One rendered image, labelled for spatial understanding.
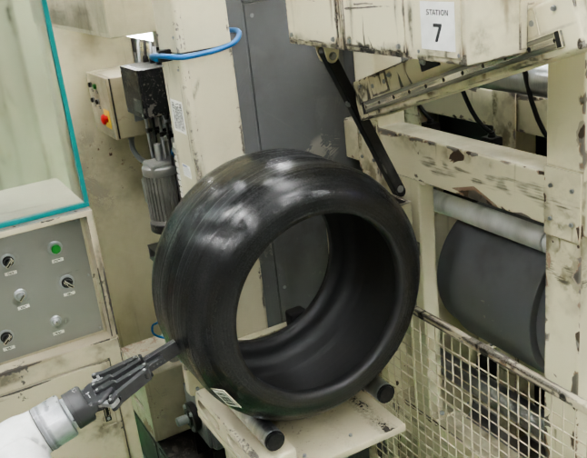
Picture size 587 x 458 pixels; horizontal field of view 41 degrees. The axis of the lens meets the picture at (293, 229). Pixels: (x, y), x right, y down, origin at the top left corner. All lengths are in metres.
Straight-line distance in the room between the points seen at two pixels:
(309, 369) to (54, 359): 0.70
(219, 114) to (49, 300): 0.72
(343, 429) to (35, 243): 0.91
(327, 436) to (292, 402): 0.22
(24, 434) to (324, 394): 0.59
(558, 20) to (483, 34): 0.12
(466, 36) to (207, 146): 0.70
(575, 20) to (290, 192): 0.58
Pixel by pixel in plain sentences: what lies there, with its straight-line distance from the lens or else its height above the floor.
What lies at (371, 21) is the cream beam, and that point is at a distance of 1.52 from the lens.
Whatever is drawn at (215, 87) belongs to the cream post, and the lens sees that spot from 1.76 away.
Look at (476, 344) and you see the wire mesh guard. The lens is 1.75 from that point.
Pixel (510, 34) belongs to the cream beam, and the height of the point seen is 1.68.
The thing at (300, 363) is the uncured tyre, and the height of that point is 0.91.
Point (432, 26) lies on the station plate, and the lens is 1.37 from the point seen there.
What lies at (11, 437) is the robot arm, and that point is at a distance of 1.54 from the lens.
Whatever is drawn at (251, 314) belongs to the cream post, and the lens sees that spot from 1.95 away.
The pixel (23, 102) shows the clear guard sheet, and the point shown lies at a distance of 2.00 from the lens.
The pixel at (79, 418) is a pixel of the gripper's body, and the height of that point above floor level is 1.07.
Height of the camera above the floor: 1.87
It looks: 21 degrees down
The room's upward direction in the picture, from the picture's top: 6 degrees counter-clockwise
